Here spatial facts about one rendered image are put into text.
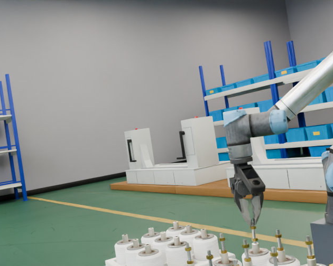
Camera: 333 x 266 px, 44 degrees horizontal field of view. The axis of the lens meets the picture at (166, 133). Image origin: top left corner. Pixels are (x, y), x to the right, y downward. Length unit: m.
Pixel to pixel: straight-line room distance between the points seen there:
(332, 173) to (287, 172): 2.25
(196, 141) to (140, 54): 4.35
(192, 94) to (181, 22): 1.57
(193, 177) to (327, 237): 3.13
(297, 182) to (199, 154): 1.39
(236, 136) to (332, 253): 0.49
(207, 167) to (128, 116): 3.85
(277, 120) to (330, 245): 0.45
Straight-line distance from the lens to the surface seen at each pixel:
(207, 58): 9.53
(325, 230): 1.46
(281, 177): 3.56
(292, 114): 1.43
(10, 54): 7.61
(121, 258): 1.74
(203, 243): 1.60
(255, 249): 1.37
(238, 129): 1.30
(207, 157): 4.56
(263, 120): 1.30
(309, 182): 3.39
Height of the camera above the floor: 0.66
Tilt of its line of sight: level
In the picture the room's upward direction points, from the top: 9 degrees counter-clockwise
